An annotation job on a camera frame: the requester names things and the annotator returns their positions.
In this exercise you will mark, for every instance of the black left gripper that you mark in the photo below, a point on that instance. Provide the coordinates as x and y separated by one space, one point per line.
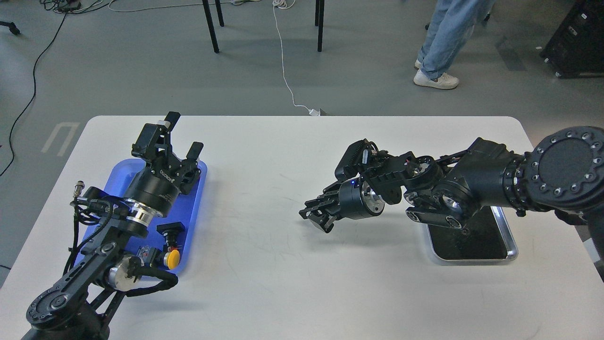
160 183

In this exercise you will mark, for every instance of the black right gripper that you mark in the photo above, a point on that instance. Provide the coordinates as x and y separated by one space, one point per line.
352 199

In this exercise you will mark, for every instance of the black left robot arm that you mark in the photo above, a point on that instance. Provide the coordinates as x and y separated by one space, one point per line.
100 271

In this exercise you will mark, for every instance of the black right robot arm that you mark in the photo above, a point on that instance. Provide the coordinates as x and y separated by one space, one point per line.
564 174

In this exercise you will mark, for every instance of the blue plastic tray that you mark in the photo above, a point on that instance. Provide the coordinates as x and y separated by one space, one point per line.
184 210

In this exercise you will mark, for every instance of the silver metal tray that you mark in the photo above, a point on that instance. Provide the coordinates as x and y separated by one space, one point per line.
485 240

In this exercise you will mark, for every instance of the person in blue jeans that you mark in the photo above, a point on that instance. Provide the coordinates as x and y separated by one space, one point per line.
451 25

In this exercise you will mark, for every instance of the black equipment case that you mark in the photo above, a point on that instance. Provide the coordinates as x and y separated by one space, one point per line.
576 49

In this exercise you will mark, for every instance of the yellow push button switch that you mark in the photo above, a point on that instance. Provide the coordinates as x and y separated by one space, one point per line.
169 259

